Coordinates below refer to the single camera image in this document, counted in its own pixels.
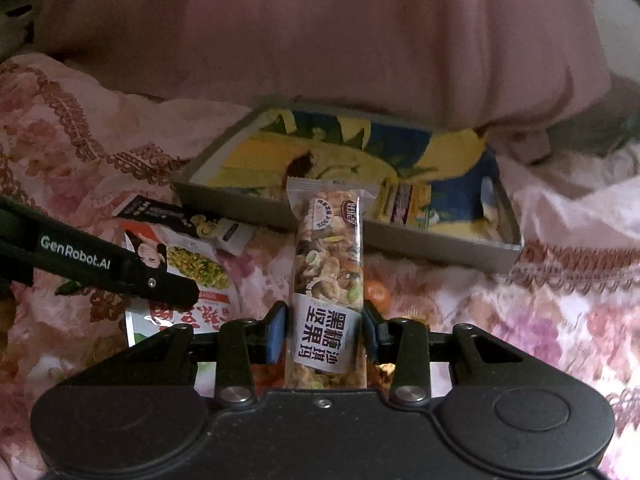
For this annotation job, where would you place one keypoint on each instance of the yellow snack bar packet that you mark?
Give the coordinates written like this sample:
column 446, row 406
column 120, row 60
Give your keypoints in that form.
column 405, row 205

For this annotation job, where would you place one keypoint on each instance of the orange tangerine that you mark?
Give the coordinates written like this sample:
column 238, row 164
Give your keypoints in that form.
column 377, row 295

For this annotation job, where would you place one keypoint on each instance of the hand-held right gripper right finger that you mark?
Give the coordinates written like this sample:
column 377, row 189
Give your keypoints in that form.
column 371, row 332

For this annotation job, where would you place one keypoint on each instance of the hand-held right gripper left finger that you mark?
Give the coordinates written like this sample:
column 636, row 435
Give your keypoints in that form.
column 276, row 332

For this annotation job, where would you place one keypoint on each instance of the grey cloth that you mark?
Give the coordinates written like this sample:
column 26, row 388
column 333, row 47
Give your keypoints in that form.
column 600, row 135

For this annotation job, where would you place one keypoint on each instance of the yellow blue printed box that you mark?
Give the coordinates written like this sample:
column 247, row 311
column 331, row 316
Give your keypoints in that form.
column 450, row 195

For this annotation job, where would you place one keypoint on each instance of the pink pillow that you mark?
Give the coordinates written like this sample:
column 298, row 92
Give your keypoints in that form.
column 325, row 35

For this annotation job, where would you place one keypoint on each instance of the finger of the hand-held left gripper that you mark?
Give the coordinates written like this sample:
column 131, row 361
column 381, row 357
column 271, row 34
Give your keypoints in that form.
column 75, row 252

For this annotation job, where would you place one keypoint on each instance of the clear nut bar packet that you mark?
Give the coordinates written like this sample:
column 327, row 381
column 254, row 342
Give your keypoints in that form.
column 327, row 260

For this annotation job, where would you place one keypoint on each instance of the black snack packet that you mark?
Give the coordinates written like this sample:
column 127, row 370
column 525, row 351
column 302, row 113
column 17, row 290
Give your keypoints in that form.
column 165, row 212

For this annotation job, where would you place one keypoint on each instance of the green white snack packet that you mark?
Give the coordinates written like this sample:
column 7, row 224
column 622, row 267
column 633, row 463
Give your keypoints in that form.
column 195, row 260

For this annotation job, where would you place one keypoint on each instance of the floral blanket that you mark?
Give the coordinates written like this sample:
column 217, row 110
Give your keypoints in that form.
column 550, row 285

